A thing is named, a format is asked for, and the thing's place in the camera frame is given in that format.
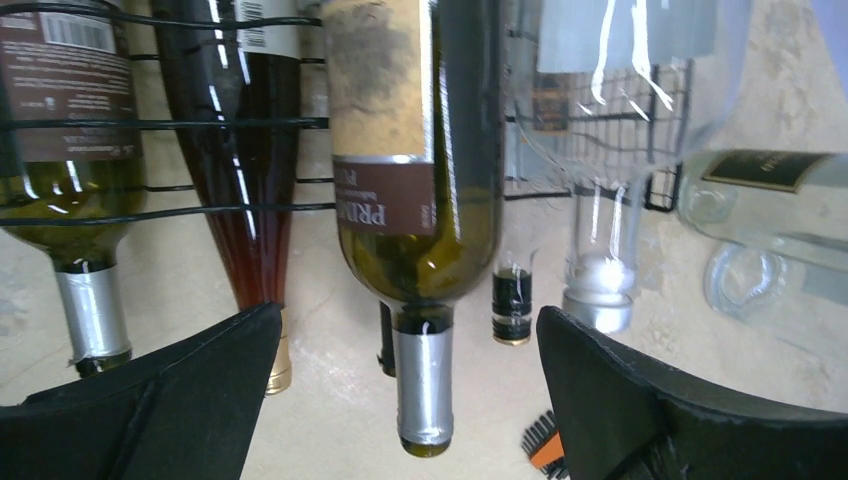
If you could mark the top clear bottle silver cap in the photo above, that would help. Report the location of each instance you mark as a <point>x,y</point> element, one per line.
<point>611,92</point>

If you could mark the orange hex key set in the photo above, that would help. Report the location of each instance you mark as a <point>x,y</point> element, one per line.
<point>542,444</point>

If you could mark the black wire wine rack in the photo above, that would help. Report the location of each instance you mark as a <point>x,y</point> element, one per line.
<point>661,192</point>

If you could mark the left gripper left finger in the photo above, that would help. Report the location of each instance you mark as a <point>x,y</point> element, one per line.
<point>185,411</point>

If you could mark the red wine bottle gold foil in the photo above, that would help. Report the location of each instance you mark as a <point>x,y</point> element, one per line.
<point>235,74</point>

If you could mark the clear round bottle silver cap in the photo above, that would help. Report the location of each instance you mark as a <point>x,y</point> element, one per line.
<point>782,220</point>

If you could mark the dark bottle grey foil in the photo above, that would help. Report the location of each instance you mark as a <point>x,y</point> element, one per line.
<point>76,168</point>

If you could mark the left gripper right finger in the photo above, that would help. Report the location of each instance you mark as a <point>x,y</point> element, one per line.
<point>622,414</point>

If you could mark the dark green bottle silver foil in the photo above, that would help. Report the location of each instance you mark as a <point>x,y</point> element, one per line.
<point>416,115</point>

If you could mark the clear flat bottle black cap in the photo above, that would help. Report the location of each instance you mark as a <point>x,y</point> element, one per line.
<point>512,295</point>

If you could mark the dark bottle black cap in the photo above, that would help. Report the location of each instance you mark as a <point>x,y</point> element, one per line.
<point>386,357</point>

